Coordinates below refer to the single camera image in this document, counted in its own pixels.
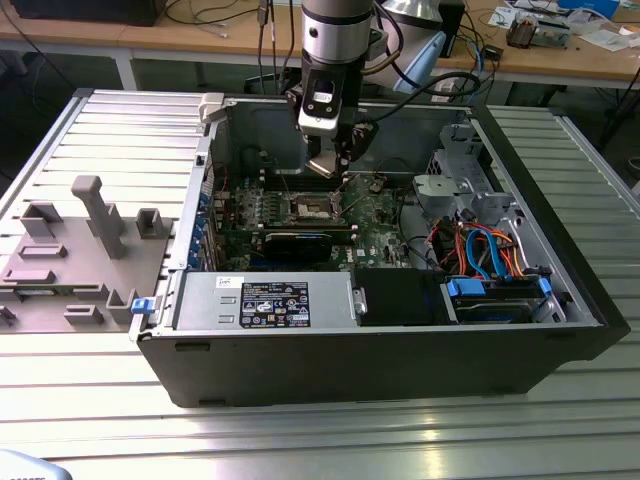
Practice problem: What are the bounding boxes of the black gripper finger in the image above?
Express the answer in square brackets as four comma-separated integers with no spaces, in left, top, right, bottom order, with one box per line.
[285,85,324,160]
[335,121,380,177]

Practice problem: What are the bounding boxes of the CPU socket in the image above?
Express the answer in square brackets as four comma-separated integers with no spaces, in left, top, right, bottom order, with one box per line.
[285,189,352,225]

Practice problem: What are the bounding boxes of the copper CPU cooler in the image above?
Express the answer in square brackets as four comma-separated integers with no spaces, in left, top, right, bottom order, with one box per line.
[505,13,540,50]

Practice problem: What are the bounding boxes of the pale blue teach pendant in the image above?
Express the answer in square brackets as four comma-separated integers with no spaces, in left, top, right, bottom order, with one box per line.
[392,30,447,92]

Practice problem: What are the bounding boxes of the grey plastic case latch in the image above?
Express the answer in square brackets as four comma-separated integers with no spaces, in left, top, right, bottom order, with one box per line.
[198,92,227,126]

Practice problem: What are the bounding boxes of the small white device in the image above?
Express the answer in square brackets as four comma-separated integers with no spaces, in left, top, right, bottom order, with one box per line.
[431,78,455,105]

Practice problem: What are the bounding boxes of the silver metal drive cage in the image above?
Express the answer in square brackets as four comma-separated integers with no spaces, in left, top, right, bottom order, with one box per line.
[412,122,519,224]

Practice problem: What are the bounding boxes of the green motherboard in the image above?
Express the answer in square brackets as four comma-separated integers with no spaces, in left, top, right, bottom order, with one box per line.
[212,172,437,274]

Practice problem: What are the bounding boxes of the black graphics card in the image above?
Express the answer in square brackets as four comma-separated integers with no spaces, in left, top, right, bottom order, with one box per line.
[262,230,334,265]

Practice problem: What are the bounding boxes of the black plastic shroud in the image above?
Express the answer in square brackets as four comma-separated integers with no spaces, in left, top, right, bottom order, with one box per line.
[352,268,447,327]

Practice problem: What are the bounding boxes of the white paper sheet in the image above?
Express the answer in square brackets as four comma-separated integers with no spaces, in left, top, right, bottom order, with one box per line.
[582,27,640,52]
[488,3,524,29]

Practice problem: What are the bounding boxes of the hard disk in blue carrier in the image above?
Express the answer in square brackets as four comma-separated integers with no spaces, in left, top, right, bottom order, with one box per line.
[442,276,553,325]

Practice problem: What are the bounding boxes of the grey metal box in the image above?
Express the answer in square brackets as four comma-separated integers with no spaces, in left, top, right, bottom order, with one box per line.
[537,18,572,50]

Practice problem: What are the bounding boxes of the grey power supply unit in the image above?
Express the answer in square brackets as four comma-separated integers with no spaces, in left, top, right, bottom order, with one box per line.
[172,272,359,331]

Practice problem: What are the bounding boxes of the large black box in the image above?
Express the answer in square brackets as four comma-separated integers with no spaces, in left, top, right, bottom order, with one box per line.
[9,0,162,28]

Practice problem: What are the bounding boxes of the black PC case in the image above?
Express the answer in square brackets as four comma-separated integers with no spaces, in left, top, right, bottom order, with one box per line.
[128,92,632,410]

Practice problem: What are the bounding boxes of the blue cardboard box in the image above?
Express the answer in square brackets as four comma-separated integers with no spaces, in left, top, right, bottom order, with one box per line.
[557,0,622,16]

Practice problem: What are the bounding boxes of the grey parts rack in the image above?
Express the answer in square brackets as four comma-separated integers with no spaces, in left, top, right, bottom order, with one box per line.
[0,174,177,334]

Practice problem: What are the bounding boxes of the white rounded device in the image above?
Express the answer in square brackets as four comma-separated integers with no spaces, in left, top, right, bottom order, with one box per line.
[0,448,70,480]

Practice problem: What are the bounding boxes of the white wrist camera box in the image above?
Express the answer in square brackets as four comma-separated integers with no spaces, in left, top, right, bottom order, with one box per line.
[297,69,342,138]

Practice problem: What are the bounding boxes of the black camera cable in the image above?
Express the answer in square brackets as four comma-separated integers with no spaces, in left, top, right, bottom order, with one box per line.
[359,29,484,124]

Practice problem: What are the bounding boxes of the red wire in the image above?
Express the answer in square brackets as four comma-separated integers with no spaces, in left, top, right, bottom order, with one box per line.
[430,222,469,269]

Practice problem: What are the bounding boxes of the blue wire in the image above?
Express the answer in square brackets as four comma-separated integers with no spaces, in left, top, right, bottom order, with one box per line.
[463,227,510,282]

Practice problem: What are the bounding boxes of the orange wire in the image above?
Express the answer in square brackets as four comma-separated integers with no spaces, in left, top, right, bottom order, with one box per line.
[490,228,527,279]

